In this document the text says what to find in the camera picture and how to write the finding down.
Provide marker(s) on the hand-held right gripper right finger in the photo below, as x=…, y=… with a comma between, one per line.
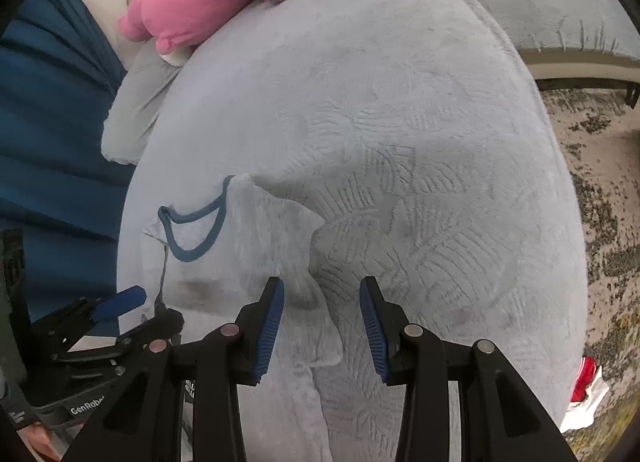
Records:
x=372, y=332

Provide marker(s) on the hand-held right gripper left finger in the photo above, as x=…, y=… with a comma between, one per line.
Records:
x=267, y=332

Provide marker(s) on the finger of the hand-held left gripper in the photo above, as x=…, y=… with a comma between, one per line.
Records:
x=122, y=302
x=157, y=324

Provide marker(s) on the grey t-shirt blue collar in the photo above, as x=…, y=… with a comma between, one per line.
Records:
x=260, y=227

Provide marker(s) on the person's left hand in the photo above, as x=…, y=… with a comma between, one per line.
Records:
x=42, y=442

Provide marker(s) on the grey patterned bed cover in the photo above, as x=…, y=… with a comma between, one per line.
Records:
x=400, y=166

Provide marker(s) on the blue curtain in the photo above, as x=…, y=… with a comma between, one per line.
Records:
x=50, y=131

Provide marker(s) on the grey pillow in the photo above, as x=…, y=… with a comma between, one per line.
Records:
x=140, y=106

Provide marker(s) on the red and white cloth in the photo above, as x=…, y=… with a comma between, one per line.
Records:
x=585, y=392

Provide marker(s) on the patterned rug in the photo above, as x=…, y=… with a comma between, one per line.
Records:
x=600, y=242

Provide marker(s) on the black sofa leg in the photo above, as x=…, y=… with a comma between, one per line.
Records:
x=632, y=94

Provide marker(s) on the grey sofa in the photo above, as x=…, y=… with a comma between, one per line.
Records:
x=525, y=1

